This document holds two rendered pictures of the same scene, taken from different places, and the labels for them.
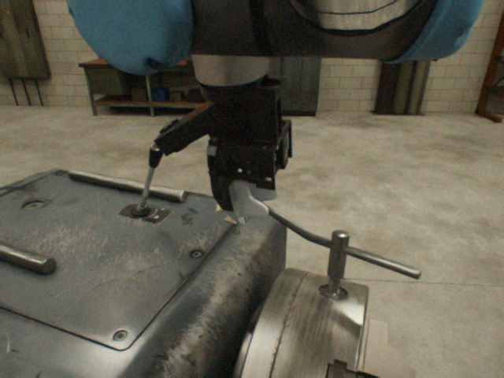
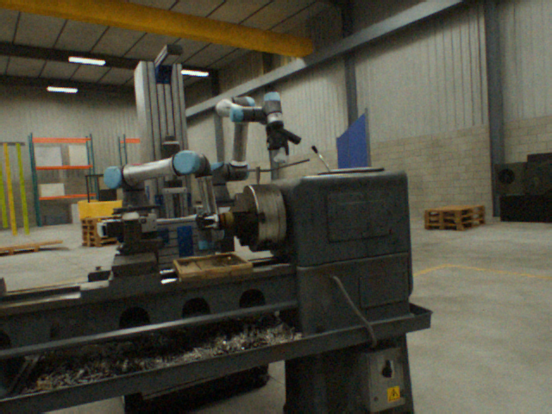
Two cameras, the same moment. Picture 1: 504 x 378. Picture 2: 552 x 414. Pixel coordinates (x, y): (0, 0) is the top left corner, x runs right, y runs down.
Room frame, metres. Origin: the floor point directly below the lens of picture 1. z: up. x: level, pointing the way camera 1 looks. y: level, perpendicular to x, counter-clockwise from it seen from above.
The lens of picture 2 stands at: (1.86, -1.26, 1.23)
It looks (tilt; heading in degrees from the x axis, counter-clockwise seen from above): 3 degrees down; 140
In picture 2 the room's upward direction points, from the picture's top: 4 degrees counter-clockwise
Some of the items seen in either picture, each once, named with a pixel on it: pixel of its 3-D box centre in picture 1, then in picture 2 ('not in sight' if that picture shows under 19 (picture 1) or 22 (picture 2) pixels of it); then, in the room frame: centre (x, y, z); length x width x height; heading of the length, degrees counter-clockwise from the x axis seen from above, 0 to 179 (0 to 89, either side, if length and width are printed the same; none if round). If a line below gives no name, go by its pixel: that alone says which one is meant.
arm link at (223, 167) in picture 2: not in sight; (216, 172); (-0.33, 0.13, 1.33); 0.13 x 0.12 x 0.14; 72
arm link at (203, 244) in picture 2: not in sight; (206, 237); (0.01, -0.18, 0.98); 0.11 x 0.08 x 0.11; 126
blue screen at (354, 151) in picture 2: not in sight; (351, 182); (-3.71, 5.56, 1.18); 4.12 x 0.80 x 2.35; 138
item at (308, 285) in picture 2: not in sight; (342, 335); (0.48, 0.29, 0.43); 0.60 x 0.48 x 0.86; 69
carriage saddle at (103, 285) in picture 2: not in sight; (122, 274); (0.12, -0.66, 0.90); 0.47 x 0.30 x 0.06; 159
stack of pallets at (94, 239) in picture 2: not in sight; (111, 229); (-9.14, 2.32, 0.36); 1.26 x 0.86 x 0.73; 98
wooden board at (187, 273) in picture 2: not in sight; (210, 266); (0.26, -0.32, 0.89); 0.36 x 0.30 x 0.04; 159
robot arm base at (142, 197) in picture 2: not in sight; (134, 197); (-0.44, -0.37, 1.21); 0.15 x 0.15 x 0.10
